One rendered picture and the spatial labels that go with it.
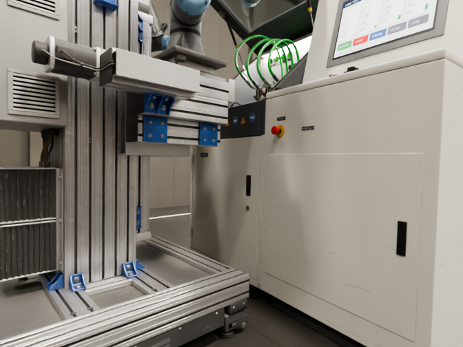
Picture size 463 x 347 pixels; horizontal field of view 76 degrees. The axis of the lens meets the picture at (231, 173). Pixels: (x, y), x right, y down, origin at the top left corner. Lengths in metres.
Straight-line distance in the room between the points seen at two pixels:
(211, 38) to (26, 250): 4.31
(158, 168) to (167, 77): 3.31
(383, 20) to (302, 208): 0.82
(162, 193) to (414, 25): 3.54
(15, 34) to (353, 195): 1.13
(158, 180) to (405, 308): 3.56
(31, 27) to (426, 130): 1.16
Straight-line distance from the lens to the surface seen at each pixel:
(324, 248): 1.18
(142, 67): 0.89
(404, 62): 1.05
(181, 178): 4.38
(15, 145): 3.70
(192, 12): 1.10
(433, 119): 0.99
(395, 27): 1.42
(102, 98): 1.16
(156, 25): 1.86
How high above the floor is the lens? 0.66
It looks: 2 degrees down
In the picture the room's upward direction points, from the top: 1 degrees clockwise
